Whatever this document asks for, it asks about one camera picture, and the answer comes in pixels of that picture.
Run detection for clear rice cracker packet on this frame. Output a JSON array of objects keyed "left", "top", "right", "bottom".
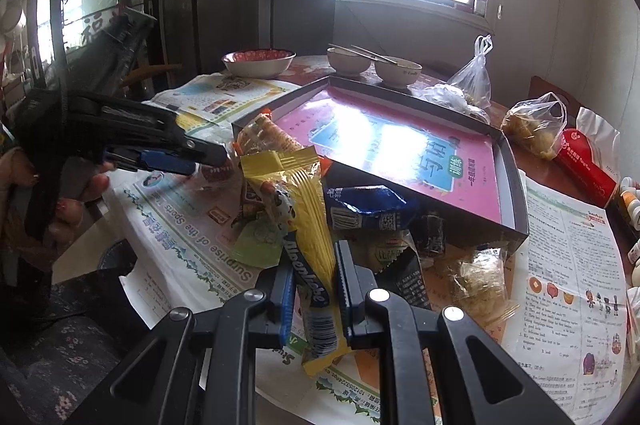
[{"left": 442, "top": 244, "right": 518, "bottom": 327}]

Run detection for orange striped cracker packet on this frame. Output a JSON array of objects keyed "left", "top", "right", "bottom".
[{"left": 233, "top": 110, "right": 332, "bottom": 179}]

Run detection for green snack packet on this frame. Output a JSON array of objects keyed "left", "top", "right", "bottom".
[{"left": 230, "top": 212, "right": 283, "bottom": 269}]

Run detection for yellow Alpenliebe candy packet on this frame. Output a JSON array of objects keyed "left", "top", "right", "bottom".
[{"left": 241, "top": 146, "right": 349, "bottom": 376}]

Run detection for dark small snack packet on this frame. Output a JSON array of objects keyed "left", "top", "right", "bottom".
[{"left": 416, "top": 212, "right": 446, "bottom": 257}]

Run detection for blue snack packet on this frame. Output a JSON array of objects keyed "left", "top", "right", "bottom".
[{"left": 324, "top": 185, "right": 420, "bottom": 231}]

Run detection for round green label cake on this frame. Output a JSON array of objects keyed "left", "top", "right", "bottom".
[{"left": 359, "top": 230, "right": 416, "bottom": 272}]

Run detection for person's left hand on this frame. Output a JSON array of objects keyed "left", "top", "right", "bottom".
[{"left": 1, "top": 148, "right": 114, "bottom": 271}]

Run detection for left newspaper sheet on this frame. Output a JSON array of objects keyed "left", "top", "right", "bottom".
[{"left": 105, "top": 171, "right": 380, "bottom": 424}]

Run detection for newspaper sheet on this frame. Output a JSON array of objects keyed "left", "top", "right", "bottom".
[
  {"left": 501, "top": 176, "right": 627, "bottom": 424},
  {"left": 145, "top": 73, "right": 298, "bottom": 142},
  {"left": 105, "top": 171, "right": 380, "bottom": 424}
]

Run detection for far newspaper sheet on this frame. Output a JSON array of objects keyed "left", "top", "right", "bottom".
[{"left": 145, "top": 73, "right": 298, "bottom": 142}]

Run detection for right newspaper sheet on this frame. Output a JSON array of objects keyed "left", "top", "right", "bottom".
[{"left": 501, "top": 176, "right": 627, "bottom": 424}]

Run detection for red patterned bowl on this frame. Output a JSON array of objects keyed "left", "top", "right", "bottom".
[{"left": 221, "top": 49, "right": 296, "bottom": 79}]

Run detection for black tray with pink liner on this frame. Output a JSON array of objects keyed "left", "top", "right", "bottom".
[{"left": 233, "top": 76, "right": 528, "bottom": 249}]

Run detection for white bowl left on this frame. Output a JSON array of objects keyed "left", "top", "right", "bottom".
[{"left": 326, "top": 47, "right": 371, "bottom": 77}]

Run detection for white bowl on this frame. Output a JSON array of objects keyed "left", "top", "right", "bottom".
[
  {"left": 326, "top": 47, "right": 371, "bottom": 77},
  {"left": 374, "top": 58, "right": 422, "bottom": 89}
]

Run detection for white medicine bottles group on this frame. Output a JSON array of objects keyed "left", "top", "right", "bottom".
[{"left": 617, "top": 177, "right": 640, "bottom": 266}]

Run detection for red tissue pack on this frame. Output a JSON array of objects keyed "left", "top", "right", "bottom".
[{"left": 554, "top": 106, "right": 620, "bottom": 208}]

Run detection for wooden chopsticks pair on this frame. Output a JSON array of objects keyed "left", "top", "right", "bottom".
[{"left": 329, "top": 44, "right": 398, "bottom": 65}]

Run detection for clear bag of pastries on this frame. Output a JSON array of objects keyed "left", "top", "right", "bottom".
[{"left": 501, "top": 96, "right": 567, "bottom": 160}]

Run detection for white bowl right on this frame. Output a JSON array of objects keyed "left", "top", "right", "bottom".
[{"left": 374, "top": 58, "right": 422, "bottom": 89}]

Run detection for wooden chair back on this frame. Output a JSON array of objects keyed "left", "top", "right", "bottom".
[{"left": 528, "top": 76, "right": 582, "bottom": 126}]

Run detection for clear bag tied top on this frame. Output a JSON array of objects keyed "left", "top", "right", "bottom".
[{"left": 419, "top": 35, "right": 494, "bottom": 125}]

